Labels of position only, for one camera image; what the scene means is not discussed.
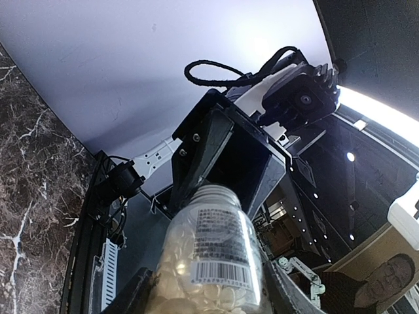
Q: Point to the clear pill bottle green label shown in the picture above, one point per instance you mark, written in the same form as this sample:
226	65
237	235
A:
210	260

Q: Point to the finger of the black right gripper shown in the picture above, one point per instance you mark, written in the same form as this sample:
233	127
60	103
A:
265	176
203	138

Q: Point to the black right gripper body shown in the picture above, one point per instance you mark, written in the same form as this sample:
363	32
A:
247	146

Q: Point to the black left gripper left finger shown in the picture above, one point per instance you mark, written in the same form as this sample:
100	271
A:
133	297

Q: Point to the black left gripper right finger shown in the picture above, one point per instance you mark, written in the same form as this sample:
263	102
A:
284	294

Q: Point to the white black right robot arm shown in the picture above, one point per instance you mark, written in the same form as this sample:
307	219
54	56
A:
127	178

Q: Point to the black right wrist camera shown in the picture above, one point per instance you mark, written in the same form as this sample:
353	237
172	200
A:
303	96

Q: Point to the white slotted cable duct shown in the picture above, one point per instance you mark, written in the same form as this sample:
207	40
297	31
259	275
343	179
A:
109	270

